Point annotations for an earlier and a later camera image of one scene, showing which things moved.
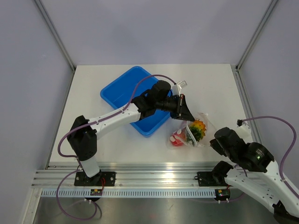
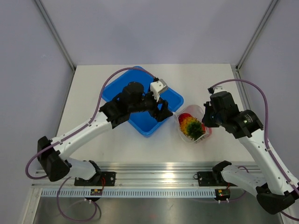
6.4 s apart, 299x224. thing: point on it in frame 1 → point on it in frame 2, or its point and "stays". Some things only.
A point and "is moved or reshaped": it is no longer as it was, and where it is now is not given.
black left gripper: x=181 y=110 → x=160 y=115
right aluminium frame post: x=266 y=17 stays
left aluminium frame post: x=55 y=35 stays
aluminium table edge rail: x=129 y=175 stays
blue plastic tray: x=119 y=94 stays
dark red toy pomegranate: x=178 y=138 is moved or reshaped
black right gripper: x=215 y=143 → x=206 y=121
